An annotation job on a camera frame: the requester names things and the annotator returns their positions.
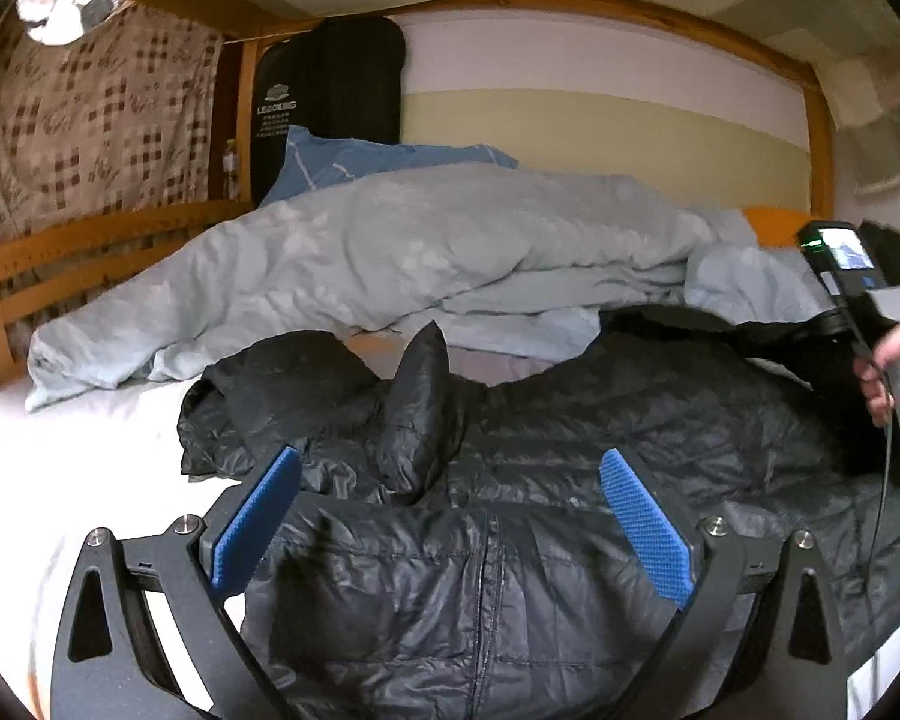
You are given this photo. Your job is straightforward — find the orange pillow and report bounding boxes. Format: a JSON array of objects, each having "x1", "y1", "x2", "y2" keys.
[{"x1": 743, "y1": 206, "x2": 814, "y2": 249}]

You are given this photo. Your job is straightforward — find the wooden bed guard rail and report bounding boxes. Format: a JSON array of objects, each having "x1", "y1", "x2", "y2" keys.
[{"x1": 0, "y1": 200, "x2": 253, "y2": 383}]

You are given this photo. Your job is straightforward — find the black hanging garment bag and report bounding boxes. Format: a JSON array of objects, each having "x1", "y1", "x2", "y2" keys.
[{"x1": 248, "y1": 16, "x2": 406, "y2": 205}]

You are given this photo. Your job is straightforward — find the brown checked curtain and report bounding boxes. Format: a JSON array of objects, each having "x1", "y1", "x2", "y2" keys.
[{"x1": 0, "y1": 5, "x2": 224, "y2": 245}]

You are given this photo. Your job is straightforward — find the wooden bunk bed frame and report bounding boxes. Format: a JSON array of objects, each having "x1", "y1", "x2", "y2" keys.
[{"x1": 133, "y1": 0, "x2": 836, "y2": 216}]

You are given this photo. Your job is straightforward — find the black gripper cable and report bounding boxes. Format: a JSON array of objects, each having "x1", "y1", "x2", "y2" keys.
[{"x1": 860, "y1": 418, "x2": 896, "y2": 602}]

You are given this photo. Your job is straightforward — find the black puffer down jacket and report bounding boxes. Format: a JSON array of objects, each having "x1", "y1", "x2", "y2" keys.
[{"x1": 175, "y1": 302, "x2": 900, "y2": 720}]

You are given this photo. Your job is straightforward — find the light blue duvet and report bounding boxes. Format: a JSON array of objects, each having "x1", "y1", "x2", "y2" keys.
[{"x1": 25, "y1": 164, "x2": 827, "y2": 410}]

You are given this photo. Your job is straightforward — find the blue pillow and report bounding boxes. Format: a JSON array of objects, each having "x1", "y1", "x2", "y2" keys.
[{"x1": 260, "y1": 125, "x2": 518, "y2": 206}]

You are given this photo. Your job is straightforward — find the person right hand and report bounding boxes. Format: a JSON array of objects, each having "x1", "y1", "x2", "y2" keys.
[{"x1": 854, "y1": 325, "x2": 900, "y2": 427}]

